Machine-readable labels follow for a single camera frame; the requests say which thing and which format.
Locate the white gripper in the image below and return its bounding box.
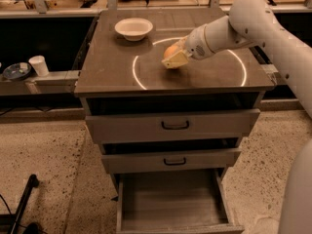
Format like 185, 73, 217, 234
162, 24, 215, 69

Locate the orange fruit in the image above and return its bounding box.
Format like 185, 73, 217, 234
163, 45, 180, 59

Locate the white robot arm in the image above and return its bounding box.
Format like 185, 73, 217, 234
162, 0, 312, 234

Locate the grey drawer cabinet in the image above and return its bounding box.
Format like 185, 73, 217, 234
74, 7, 276, 234

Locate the top grey drawer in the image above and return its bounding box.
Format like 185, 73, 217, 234
86, 109, 260, 143

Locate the middle grey drawer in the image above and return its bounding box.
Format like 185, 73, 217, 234
102, 148, 241, 174

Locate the bottom open grey drawer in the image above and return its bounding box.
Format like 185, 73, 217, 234
116, 169, 244, 234

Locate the white bowl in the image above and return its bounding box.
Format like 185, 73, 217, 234
115, 18, 153, 42

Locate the white paper cup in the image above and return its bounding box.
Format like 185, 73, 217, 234
28, 56, 49, 77

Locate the dark blue plate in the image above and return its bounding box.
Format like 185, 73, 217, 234
3, 62, 31, 81

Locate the black stand leg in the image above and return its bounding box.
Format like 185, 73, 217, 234
7, 175, 39, 234

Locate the black top drawer handle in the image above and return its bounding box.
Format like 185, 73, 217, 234
161, 120, 190, 131

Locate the black drawer handle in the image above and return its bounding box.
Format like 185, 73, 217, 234
163, 157, 186, 166
161, 120, 190, 131

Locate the black middle drawer handle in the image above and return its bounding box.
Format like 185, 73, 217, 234
163, 157, 186, 166

